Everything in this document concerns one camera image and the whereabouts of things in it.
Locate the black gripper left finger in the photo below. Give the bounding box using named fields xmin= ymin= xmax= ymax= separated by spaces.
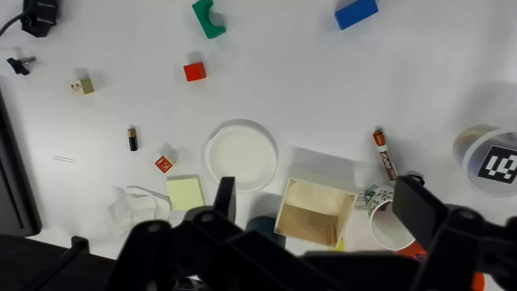
xmin=104 ymin=176 xmax=346 ymax=291

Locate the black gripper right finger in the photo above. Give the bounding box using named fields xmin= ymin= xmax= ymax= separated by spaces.
xmin=392 ymin=174 xmax=517 ymax=291

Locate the orange bowl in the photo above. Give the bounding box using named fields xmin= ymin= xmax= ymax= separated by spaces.
xmin=395 ymin=241 xmax=487 ymax=291

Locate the patterned paper cup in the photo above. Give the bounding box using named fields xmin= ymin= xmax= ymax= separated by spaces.
xmin=364 ymin=182 xmax=419 ymax=253

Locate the yellow sticky note pad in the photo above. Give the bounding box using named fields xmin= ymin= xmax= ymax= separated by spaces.
xmin=165 ymin=173 xmax=207 ymax=213

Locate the white paper plate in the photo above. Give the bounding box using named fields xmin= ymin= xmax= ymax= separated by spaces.
xmin=204 ymin=118 xmax=282 ymax=194

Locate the dark blue mug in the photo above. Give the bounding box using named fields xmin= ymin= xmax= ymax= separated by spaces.
xmin=246 ymin=215 xmax=288 ymax=249

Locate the small orange printed cube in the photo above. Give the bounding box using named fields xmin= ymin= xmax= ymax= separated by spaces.
xmin=154 ymin=153 xmax=177 ymax=174

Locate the red white marker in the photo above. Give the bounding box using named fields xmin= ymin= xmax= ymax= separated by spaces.
xmin=372 ymin=127 xmax=401 ymax=182

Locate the crumpled clear plastic wrap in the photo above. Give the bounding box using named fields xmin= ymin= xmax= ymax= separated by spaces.
xmin=107 ymin=184 xmax=174 ymax=239

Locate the open wooden box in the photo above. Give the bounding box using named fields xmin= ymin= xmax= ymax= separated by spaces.
xmin=274 ymin=147 xmax=364 ymax=250

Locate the brown black battery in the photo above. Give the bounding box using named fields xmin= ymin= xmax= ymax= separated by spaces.
xmin=127 ymin=126 xmax=141 ymax=153

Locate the red cube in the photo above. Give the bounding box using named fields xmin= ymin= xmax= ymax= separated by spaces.
xmin=183 ymin=61 xmax=209 ymax=84

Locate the green arch block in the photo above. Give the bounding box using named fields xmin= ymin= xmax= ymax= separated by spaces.
xmin=191 ymin=0 xmax=228 ymax=40

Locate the small beige wooden cube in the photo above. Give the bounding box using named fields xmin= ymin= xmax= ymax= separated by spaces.
xmin=70 ymin=76 xmax=98 ymax=97

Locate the black closed laptop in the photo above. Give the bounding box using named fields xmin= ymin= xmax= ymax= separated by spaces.
xmin=0 ymin=89 xmax=44 ymax=237

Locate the blue rectangular block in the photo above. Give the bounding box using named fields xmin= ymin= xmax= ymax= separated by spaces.
xmin=334 ymin=0 xmax=380 ymax=30

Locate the small black clip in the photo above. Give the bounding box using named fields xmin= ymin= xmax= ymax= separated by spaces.
xmin=6 ymin=55 xmax=38 ymax=77

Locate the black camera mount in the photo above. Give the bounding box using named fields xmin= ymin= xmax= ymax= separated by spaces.
xmin=0 ymin=0 xmax=62 ymax=38

